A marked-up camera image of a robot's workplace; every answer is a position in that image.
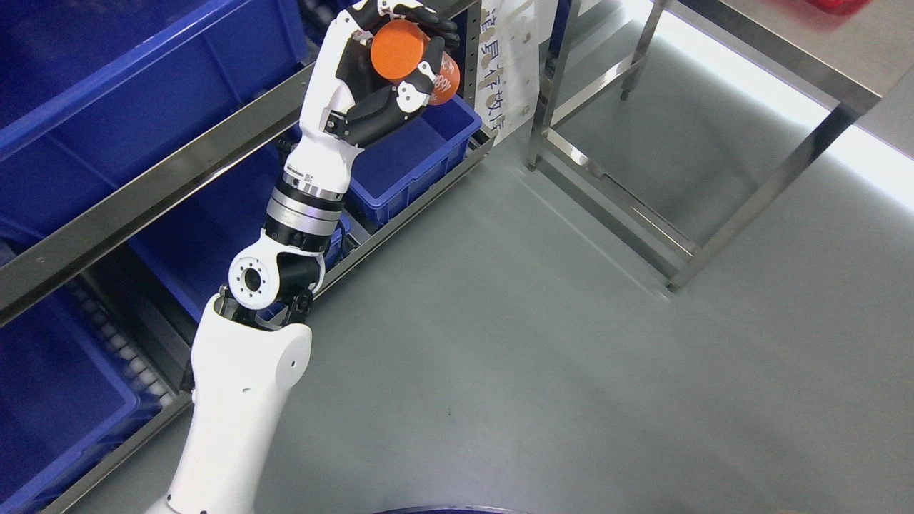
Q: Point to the red plastic tray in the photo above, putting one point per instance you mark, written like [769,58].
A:
[839,7]

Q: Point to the stainless steel desk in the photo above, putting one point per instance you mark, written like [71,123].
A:
[676,171]

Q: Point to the blue bin lower middle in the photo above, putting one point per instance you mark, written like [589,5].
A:
[66,402]

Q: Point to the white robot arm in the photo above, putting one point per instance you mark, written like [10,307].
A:
[251,347]

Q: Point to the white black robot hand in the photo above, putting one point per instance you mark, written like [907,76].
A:
[348,106]

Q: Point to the large blue bin upper right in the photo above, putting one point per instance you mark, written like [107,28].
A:
[96,92]

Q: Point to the blue bin far right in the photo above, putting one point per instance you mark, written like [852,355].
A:
[395,172]

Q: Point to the white sign with blue text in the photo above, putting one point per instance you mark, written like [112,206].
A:
[508,74]

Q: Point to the blue bin lower right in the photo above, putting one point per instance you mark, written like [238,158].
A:
[190,248]

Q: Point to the orange cylindrical capacitor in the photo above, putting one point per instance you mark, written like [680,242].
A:
[398,48]

